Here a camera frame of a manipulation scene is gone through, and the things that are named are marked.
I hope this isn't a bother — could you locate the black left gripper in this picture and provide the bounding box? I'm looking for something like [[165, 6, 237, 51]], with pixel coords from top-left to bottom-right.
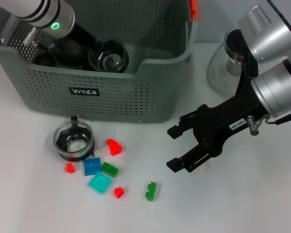
[[63, 23, 105, 53]]

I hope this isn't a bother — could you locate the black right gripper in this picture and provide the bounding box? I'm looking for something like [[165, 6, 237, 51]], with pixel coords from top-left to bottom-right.
[[166, 93, 266, 173]]

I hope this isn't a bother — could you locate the glass teacup with black holder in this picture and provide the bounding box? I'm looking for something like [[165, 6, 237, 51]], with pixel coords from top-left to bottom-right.
[[52, 116, 96, 163], [88, 39, 129, 74]]

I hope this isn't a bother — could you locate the blue building brick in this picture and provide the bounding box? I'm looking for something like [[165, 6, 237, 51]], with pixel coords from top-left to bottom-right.
[[83, 157, 101, 176]]

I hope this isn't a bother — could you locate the teal square flat plate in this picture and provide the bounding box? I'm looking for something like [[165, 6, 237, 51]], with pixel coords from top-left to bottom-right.
[[88, 171, 112, 195]]

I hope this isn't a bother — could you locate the large bright red brick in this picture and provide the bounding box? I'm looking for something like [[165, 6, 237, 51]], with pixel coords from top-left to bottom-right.
[[106, 138, 123, 156]]

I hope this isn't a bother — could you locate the left gripper metal plug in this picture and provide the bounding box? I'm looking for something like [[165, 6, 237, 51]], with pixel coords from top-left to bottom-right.
[[22, 26, 39, 47]]

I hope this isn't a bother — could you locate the gripper metal plug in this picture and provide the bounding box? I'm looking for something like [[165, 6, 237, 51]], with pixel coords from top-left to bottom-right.
[[22, 26, 39, 47], [246, 115, 272, 136]]

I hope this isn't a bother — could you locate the grey-green perforated storage bin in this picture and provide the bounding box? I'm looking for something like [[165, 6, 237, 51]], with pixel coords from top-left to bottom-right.
[[0, 0, 199, 123]]

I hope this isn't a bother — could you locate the black clay teapot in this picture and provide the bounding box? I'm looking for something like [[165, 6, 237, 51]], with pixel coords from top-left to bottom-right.
[[52, 37, 89, 70]]

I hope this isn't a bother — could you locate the green rectangular building brick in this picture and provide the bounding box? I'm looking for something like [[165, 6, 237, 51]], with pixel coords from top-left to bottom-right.
[[101, 162, 119, 178]]

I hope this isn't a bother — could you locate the green notched building brick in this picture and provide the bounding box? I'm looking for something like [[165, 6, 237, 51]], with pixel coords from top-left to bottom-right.
[[145, 182, 158, 201]]

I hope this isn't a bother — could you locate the right gripper metal plug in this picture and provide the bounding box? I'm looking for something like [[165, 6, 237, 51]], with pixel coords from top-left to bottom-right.
[[246, 115, 272, 136]]

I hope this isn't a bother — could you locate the small black clay teacup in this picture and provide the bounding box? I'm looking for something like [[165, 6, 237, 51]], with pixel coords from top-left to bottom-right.
[[33, 51, 57, 67]]

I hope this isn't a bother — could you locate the glass teapot with black lid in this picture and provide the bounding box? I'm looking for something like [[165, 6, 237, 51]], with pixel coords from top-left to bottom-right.
[[207, 29, 260, 97]]

